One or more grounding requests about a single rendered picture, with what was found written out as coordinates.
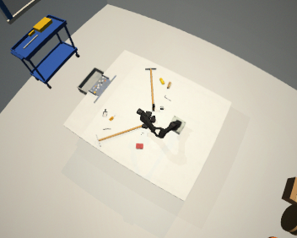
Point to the red rectangular block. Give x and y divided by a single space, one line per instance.
139 145

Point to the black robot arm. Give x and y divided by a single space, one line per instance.
144 117

